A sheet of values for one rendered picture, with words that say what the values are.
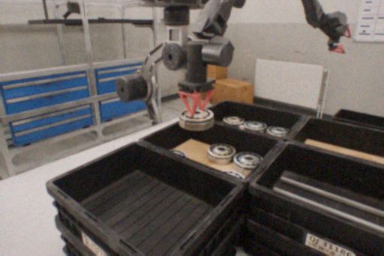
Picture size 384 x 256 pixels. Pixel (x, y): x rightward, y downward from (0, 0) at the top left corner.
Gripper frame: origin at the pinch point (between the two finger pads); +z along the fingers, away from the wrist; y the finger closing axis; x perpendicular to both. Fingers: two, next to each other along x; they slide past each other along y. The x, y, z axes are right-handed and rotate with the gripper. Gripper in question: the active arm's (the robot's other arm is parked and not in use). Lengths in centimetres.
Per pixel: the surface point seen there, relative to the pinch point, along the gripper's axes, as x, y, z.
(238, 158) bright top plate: -8.6, 12.5, 19.2
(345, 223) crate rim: -42.7, -7.0, 10.9
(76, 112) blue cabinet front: 185, 48, 63
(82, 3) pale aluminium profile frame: 185, 70, -36
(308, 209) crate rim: -35.8, -7.2, 11.1
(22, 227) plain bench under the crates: 35, -43, 35
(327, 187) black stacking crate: -36.0, 19.2, 21.7
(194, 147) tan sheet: 11.5, 13.9, 22.8
